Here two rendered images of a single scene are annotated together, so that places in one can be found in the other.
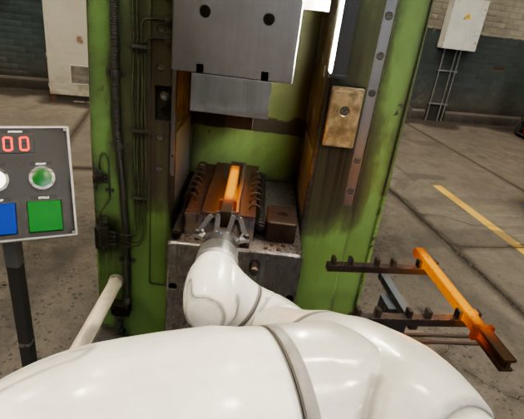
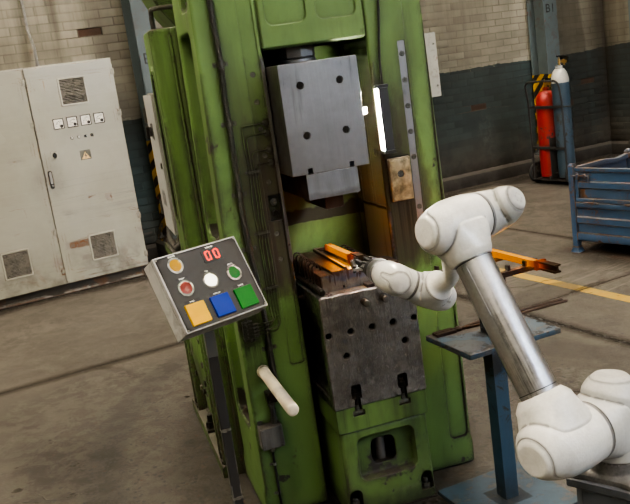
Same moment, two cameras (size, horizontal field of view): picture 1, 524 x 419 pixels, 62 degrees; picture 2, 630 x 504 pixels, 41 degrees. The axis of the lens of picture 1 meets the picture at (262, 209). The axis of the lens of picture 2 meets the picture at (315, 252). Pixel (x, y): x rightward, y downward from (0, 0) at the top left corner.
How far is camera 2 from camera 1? 209 cm
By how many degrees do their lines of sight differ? 18
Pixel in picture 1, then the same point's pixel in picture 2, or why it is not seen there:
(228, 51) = (326, 155)
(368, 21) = (396, 112)
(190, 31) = (300, 149)
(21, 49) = not seen: outside the picture
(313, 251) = not seen: hidden behind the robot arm
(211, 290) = (398, 268)
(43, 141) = (225, 249)
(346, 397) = (489, 194)
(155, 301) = (298, 380)
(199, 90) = (313, 185)
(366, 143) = (421, 191)
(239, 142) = (311, 233)
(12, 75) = not seen: outside the picture
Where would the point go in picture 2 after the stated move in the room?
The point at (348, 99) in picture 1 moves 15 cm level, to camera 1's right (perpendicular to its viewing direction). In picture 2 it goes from (400, 165) to (436, 158)
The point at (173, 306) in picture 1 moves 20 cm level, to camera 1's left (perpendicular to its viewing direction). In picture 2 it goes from (332, 354) to (280, 365)
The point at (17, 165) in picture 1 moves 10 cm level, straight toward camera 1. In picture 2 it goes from (218, 267) to (237, 269)
